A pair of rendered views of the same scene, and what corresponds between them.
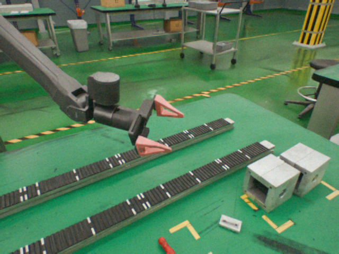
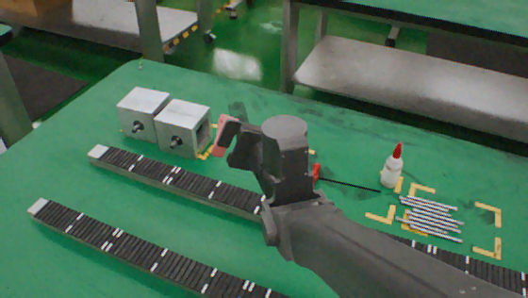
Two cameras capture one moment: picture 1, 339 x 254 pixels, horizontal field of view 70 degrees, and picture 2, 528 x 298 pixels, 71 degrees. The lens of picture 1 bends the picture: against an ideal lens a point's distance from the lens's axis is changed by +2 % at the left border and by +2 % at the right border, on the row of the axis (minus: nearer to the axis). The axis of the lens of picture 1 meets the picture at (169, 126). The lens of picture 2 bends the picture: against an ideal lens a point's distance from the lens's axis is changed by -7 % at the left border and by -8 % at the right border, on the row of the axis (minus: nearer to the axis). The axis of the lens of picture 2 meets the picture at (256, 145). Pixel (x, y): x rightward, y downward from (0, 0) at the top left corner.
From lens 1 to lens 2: 0.89 m
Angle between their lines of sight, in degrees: 92
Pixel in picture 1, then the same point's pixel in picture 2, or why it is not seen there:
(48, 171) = not seen: outside the picture
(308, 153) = (137, 98)
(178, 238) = not seen: hidden behind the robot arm
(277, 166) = (176, 111)
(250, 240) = not seen: hidden behind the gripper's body
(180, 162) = (179, 233)
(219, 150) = (123, 202)
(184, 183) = (234, 192)
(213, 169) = (188, 178)
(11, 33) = (402, 252)
